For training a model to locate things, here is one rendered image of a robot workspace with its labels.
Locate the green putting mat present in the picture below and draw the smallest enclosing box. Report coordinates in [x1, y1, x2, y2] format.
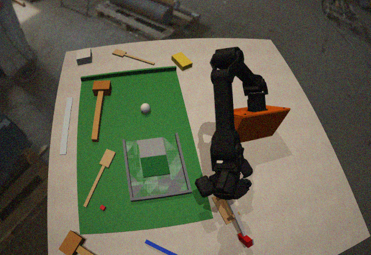
[77, 71, 213, 235]

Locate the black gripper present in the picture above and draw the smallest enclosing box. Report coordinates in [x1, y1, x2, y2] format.
[195, 158, 253, 198]

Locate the white golf ball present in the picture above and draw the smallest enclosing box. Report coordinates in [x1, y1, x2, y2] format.
[141, 103, 151, 114]

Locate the orange-brown toy putter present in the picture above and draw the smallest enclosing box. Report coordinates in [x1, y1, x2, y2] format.
[59, 230, 95, 255]
[92, 80, 112, 142]

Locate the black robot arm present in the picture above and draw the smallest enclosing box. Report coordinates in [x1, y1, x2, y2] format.
[210, 47, 268, 200]

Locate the light grey flat bar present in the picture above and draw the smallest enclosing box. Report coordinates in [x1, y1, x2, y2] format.
[60, 97, 73, 155]

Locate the yellow block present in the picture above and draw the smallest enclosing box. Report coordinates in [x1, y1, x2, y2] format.
[172, 52, 193, 71]

